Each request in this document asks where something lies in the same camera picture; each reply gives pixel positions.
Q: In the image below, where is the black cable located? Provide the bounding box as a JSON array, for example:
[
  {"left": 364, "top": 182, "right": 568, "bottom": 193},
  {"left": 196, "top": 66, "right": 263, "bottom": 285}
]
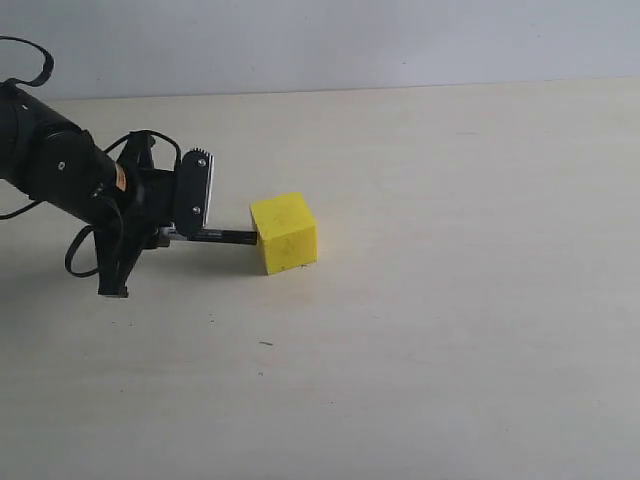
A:
[{"left": 0, "top": 35, "right": 182, "bottom": 276}]

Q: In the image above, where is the yellow foam cube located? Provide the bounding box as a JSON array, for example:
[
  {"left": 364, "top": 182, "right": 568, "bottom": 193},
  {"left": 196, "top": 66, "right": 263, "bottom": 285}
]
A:
[{"left": 250, "top": 192, "right": 318, "bottom": 275}]

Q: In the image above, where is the black and white marker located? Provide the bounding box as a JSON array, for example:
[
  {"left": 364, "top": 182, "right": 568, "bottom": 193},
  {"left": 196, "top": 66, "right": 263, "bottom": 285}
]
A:
[{"left": 160, "top": 227, "right": 258, "bottom": 246}]

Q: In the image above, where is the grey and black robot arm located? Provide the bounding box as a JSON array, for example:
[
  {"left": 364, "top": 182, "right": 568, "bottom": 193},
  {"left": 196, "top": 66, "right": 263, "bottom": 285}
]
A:
[{"left": 1, "top": 82, "right": 175, "bottom": 298}]

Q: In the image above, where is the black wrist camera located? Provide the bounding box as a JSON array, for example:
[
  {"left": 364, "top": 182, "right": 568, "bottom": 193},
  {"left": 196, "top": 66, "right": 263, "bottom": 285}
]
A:
[{"left": 173, "top": 148, "right": 215, "bottom": 238}]

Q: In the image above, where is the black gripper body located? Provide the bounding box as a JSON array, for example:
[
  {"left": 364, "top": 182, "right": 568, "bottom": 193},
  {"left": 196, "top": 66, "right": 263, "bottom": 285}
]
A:
[{"left": 92, "top": 130, "right": 178, "bottom": 250}]

